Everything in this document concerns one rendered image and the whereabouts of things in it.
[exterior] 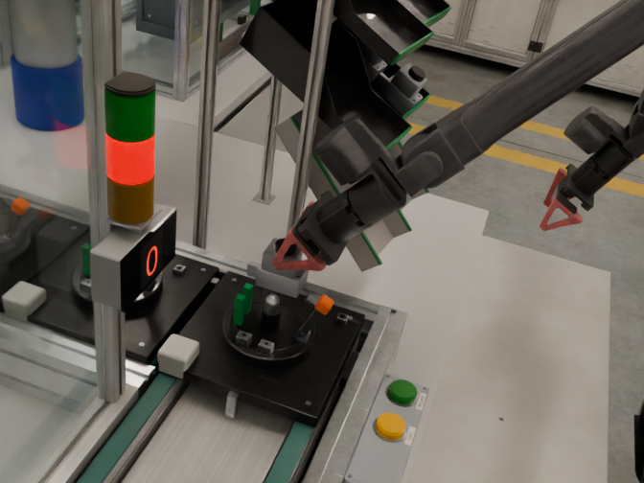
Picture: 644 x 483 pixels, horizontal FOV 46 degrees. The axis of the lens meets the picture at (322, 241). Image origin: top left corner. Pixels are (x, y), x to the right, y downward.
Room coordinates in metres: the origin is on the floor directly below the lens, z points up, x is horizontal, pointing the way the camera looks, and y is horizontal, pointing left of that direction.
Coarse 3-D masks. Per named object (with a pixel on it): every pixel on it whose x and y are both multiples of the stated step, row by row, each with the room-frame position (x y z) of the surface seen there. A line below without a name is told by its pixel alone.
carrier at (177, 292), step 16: (176, 256) 1.01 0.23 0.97; (160, 272) 0.94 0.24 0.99; (192, 272) 0.98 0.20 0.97; (208, 272) 0.98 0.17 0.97; (160, 288) 0.91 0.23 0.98; (176, 288) 0.93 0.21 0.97; (192, 288) 0.93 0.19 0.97; (208, 288) 0.96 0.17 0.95; (144, 304) 0.87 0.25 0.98; (160, 304) 0.89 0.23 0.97; (176, 304) 0.89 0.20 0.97; (192, 304) 0.90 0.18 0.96; (128, 320) 0.84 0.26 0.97; (144, 320) 0.84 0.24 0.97; (160, 320) 0.85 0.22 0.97; (176, 320) 0.86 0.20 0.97; (128, 336) 0.80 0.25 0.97; (144, 336) 0.81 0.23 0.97; (160, 336) 0.81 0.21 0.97; (128, 352) 0.77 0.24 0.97; (144, 352) 0.78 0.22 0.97
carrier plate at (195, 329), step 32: (224, 288) 0.95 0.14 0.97; (256, 288) 0.96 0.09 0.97; (192, 320) 0.86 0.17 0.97; (320, 320) 0.91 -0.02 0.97; (352, 320) 0.92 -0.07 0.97; (224, 352) 0.81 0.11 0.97; (320, 352) 0.84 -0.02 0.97; (224, 384) 0.74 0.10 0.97; (256, 384) 0.75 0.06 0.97; (288, 384) 0.76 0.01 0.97; (320, 384) 0.77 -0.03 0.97; (288, 416) 0.72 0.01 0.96; (320, 416) 0.73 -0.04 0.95
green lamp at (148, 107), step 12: (108, 96) 0.68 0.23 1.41; (120, 96) 0.67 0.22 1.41; (144, 96) 0.68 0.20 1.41; (108, 108) 0.68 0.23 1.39; (120, 108) 0.67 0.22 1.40; (132, 108) 0.67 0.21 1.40; (144, 108) 0.68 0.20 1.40; (108, 120) 0.68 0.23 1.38; (120, 120) 0.67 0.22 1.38; (132, 120) 0.67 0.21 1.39; (144, 120) 0.68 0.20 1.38; (108, 132) 0.68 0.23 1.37; (120, 132) 0.67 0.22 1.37; (132, 132) 0.67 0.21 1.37; (144, 132) 0.68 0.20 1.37
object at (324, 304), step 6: (324, 294) 0.84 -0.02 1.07; (306, 300) 0.84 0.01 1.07; (312, 300) 0.84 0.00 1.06; (318, 300) 0.84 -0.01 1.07; (324, 300) 0.83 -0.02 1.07; (330, 300) 0.84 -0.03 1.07; (312, 306) 0.83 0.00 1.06; (318, 306) 0.83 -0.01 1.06; (324, 306) 0.83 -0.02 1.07; (330, 306) 0.83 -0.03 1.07; (312, 312) 0.84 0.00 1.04; (318, 312) 0.83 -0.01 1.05; (324, 312) 0.83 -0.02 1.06; (312, 318) 0.83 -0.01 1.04; (318, 318) 0.83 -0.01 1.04; (306, 324) 0.83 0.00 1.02; (312, 324) 0.83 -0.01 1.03; (300, 330) 0.84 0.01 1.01; (306, 330) 0.83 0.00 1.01
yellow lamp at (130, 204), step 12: (108, 180) 0.68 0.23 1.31; (108, 192) 0.68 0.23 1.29; (120, 192) 0.67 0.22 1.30; (132, 192) 0.67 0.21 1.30; (144, 192) 0.68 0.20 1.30; (108, 204) 0.68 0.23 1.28; (120, 204) 0.67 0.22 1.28; (132, 204) 0.67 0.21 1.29; (144, 204) 0.68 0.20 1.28; (120, 216) 0.67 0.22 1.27; (132, 216) 0.67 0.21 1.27; (144, 216) 0.68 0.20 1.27
